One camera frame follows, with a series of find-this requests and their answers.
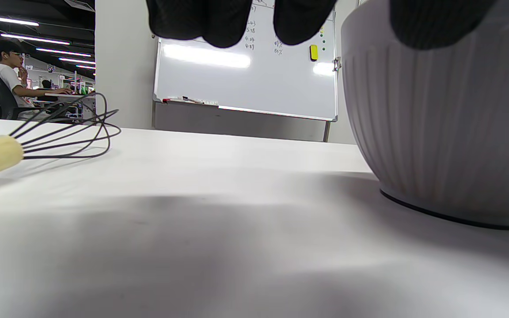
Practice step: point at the ceiling light strip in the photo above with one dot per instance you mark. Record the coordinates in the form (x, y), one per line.
(77, 60)
(62, 52)
(2, 19)
(33, 39)

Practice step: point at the black marker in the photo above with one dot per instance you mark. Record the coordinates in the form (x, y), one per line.
(192, 100)

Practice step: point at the person's left hand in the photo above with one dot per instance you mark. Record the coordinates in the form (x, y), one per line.
(192, 17)

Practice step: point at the white office desk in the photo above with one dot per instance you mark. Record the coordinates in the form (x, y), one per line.
(69, 95)

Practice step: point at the white eraser box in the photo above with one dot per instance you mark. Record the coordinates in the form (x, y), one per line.
(210, 103)

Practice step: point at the grey plastic salad bowl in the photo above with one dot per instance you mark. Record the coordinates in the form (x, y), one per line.
(435, 123)

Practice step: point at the black office chair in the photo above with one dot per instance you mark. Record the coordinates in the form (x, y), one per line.
(2, 97)

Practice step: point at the yellow magnet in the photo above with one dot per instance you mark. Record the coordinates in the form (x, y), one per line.
(313, 52)

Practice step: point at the whiteboard on metal stand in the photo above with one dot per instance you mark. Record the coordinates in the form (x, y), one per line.
(259, 84)

